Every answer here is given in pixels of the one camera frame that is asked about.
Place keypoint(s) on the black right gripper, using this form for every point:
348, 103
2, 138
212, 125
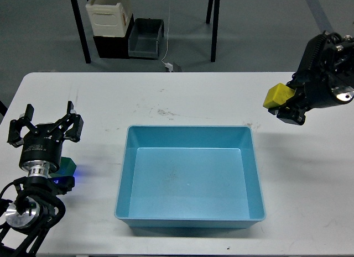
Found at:
326, 75

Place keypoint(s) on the black table leg right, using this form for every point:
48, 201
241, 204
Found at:
212, 14

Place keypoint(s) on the grey plastic bin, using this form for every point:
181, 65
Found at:
145, 38

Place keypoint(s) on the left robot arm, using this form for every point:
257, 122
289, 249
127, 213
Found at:
37, 206

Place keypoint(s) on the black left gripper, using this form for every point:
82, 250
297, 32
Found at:
45, 142

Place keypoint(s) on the black table leg left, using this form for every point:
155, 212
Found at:
81, 31

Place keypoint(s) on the blue plastic box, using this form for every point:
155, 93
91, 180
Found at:
189, 177

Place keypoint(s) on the yellow block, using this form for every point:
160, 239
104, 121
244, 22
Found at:
278, 95

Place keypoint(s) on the cream plastic crate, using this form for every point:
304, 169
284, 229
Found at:
109, 18

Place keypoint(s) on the white power adapter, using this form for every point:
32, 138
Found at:
169, 67

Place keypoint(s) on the black crate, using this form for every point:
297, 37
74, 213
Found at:
114, 47

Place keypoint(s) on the green block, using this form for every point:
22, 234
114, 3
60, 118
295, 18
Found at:
67, 168

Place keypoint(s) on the black table leg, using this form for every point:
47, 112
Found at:
81, 31
212, 14

